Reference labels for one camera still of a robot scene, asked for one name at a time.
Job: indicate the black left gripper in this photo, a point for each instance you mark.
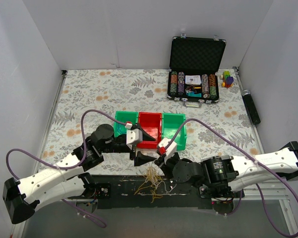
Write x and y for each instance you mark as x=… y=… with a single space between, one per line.
x=133 y=148

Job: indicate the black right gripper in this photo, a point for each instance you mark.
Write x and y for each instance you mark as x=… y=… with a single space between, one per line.
x=161 y=163

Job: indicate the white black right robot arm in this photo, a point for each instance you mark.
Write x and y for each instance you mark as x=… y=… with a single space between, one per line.
x=225 y=176

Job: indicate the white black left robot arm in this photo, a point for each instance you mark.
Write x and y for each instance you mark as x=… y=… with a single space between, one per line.
x=69 y=177

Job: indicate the red plastic bin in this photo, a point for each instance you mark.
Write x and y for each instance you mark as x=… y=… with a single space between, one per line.
x=151 y=124

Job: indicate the green plastic bin right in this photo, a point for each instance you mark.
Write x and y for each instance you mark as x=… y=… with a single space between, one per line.
x=170 y=124

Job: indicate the floral table mat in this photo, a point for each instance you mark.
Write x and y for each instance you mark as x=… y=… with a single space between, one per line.
x=92 y=97

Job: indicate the teal plastic piece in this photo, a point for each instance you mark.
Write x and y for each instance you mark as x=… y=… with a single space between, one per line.
x=192 y=94

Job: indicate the black poker chip case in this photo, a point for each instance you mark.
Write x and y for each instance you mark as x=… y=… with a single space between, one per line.
x=195 y=56

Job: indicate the white card deck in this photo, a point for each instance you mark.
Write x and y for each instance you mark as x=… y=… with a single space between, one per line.
x=193 y=79

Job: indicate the black cylindrical flashlight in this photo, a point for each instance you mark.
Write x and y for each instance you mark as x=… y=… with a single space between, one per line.
x=250 y=107

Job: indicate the colourful toy block train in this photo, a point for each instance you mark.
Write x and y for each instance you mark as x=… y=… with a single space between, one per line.
x=227 y=79

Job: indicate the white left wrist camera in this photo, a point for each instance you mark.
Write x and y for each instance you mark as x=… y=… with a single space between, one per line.
x=134 y=134

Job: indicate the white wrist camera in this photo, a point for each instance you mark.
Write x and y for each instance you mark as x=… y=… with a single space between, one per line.
x=166 y=148
x=134 y=134

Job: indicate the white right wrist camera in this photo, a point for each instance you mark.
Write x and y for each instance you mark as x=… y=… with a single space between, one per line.
x=166 y=148

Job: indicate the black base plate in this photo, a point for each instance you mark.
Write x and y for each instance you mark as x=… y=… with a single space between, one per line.
x=135 y=192

